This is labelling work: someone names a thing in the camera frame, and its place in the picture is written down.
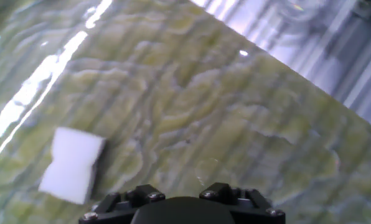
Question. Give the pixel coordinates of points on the white sponge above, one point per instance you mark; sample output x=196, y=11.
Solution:
x=70, y=165

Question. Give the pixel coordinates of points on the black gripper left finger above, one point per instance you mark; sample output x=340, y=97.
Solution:
x=142, y=194

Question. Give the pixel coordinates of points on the green marble pattern mat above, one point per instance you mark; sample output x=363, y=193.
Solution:
x=185, y=109

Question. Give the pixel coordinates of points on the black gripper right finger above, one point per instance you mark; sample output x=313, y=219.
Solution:
x=223, y=190

